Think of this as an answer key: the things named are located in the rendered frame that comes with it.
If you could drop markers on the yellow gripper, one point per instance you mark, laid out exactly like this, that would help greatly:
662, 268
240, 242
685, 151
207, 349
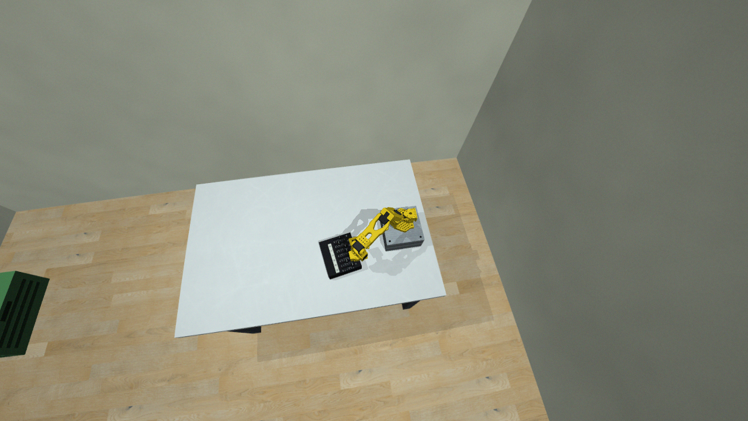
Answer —
351, 255

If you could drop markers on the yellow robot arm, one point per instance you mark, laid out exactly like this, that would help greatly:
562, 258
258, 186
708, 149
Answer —
400, 219

